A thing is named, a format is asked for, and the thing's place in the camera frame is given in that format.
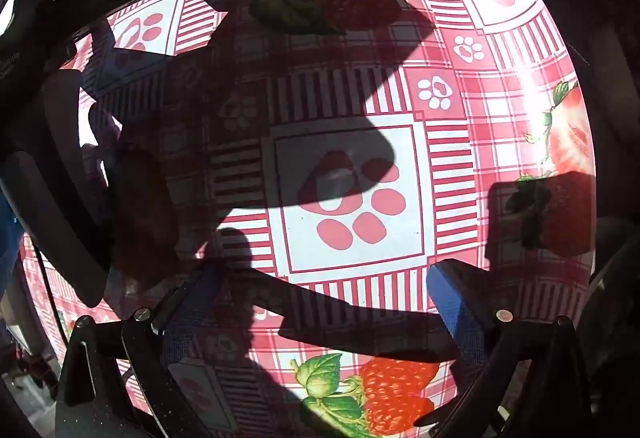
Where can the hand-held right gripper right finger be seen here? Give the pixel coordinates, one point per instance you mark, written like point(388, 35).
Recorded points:
point(455, 310)

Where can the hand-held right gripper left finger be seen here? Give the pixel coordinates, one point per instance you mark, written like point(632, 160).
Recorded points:
point(192, 313)

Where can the person's left forearm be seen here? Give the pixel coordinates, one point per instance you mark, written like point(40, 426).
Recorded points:
point(7, 218)

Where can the red checked strawberry tablecloth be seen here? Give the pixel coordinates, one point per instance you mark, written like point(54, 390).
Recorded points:
point(450, 128)

